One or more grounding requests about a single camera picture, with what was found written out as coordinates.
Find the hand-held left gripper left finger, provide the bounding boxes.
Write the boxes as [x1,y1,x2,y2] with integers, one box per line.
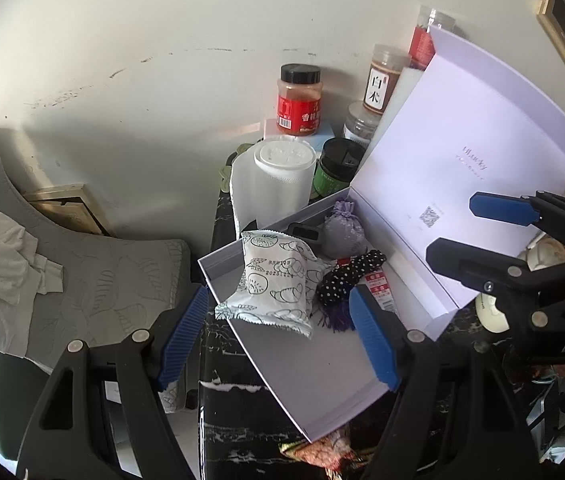
[15,285,210,480]

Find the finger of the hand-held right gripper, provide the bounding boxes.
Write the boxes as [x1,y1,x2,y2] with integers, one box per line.
[469,189,565,262]
[425,237,565,331]

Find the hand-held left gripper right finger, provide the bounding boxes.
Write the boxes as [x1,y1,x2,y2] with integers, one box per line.
[348,285,543,480]

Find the red snack packet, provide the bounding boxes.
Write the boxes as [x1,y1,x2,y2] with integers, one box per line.
[337,257,400,318]

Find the lavender gift box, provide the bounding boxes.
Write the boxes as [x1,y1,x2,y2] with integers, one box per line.
[197,25,565,443]

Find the black polka dot scrunchie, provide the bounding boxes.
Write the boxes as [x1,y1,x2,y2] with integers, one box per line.
[316,249,387,307]

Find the white printed bread packet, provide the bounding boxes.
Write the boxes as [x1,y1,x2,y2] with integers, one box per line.
[215,230,338,341]

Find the white ceramic cup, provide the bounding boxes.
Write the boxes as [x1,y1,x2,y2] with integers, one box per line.
[527,235,565,272]

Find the grey cushioned chair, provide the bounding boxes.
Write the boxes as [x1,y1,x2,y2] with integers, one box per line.
[0,146,203,461]

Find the lavender sachet with tassel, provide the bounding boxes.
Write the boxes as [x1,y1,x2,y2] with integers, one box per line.
[315,200,368,333]

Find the crumpled gold red wrapper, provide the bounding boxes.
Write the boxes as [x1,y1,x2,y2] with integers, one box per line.
[280,430,358,472]

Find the clear grey jar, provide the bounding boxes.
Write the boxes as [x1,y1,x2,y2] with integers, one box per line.
[342,101,383,148]

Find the green jar with black lid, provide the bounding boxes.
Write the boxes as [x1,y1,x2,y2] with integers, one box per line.
[311,137,365,201]

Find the brown jar with white label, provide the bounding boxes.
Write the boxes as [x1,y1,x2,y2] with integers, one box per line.
[362,44,410,113]

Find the white plastic cup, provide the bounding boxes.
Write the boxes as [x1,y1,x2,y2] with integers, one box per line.
[254,139,315,231]

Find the tall red jar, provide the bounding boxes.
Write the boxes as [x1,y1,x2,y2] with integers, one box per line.
[409,5,455,71]

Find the pale green object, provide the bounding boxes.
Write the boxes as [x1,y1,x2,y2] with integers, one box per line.
[219,142,254,193]

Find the red spice jar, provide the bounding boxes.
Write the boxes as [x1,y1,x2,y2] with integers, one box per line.
[276,63,322,136]

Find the gold picture frame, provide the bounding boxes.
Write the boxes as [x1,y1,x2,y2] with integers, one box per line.
[22,183,116,237]

